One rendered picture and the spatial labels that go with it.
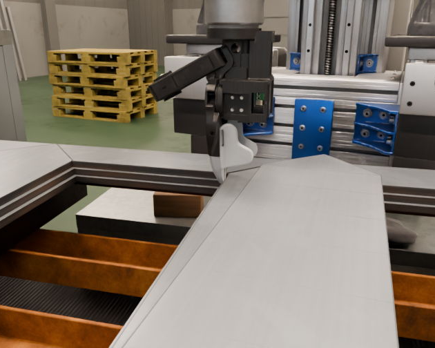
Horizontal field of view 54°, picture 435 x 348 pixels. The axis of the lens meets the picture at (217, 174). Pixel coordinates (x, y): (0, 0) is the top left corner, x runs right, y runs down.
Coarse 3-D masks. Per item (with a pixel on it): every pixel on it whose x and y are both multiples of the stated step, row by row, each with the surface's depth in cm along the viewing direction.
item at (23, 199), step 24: (72, 168) 69; (96, 168) 69; (120, 168) 68; (144, 168) 67; (24, 192) 59; (48, 192) 62; (192, 192) 65; (216, 192) 57; (384, 192) 59; (408, 192) 58; (432, 192) 58; (0, 216) 54; (216, 216) 49; (192, 240) 44; (168, 264) 39; (144, 312) 33; (120, 336) 30
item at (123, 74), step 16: (64, 64) 510; (80, 64) 501; (96, 64) 493; (112, 64) 485; (128, 64) 481; (144, 64) 514; (80, 80) 508; (96, 80) 565; (112, 80) 565; (128, 80) 554; (144, 80) 544; (64, 96) 523; (80, 96) 517; (96, 96) 507; (112, 96) 507; (128, 96) 493; (144, 96) 524; (64, 112) 540; (80, 112) 561; (96, 112) 521; (112, 112) 502; (128, 112) 500; (144, 112) 558
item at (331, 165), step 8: (288, 160) 70; (296, 160) 70; (304, 160) 70; (312, 160) 70; (320, 160) 70; (328, 160) 70; (336, 160) 70; (312, 168) 66; (320, 168) 66; (328, 168) 66; (336, 168) 66; (344, 168) 66; (352, 168) 66; (360, 168) 66
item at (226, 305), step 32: (192, 288) 36; (224, 288) 36; (256, 288) 36; (288, 288) 36; (160, 320) 32; (192, 320) 32; (224, 320) 32; (256, 320) 32; (288, 320) 32; (320, 320) 32; (352, 320) 32; (384, 320) 32
